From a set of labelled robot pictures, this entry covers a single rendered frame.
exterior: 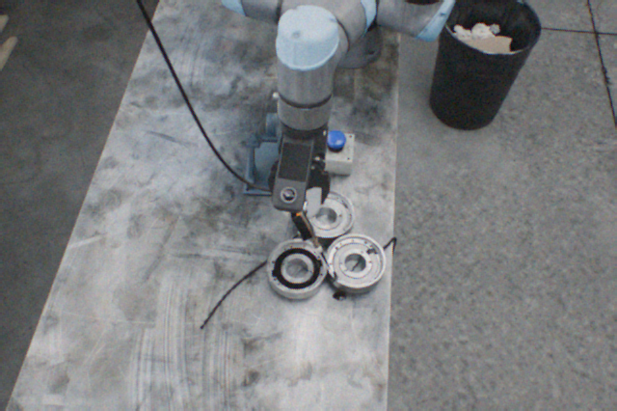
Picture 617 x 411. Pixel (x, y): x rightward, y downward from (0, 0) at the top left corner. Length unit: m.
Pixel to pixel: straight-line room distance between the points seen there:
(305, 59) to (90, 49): 2.07
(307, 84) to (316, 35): 0.07
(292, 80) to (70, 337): 0.59
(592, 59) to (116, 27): 2.07
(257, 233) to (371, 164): 0.28
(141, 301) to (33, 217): 1.23
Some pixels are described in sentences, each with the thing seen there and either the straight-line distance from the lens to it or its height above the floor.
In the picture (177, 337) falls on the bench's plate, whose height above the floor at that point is 0.80.
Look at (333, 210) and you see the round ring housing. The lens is 1.10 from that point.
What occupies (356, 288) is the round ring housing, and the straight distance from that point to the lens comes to 1.02.
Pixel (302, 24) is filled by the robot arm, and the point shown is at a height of 1.28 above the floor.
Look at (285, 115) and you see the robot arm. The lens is 0.80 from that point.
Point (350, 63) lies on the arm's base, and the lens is 1.36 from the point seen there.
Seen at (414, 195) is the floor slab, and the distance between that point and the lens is 2.14.
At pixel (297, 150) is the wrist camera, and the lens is 0.83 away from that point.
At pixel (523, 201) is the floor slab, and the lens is 2.24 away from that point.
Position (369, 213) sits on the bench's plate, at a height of 0.80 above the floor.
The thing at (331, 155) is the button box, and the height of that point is 0.84.
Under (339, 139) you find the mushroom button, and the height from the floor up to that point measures 0.87.
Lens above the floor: 1.76
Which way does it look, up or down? 58 degrees down
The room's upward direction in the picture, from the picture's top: 1 degrees clockwise
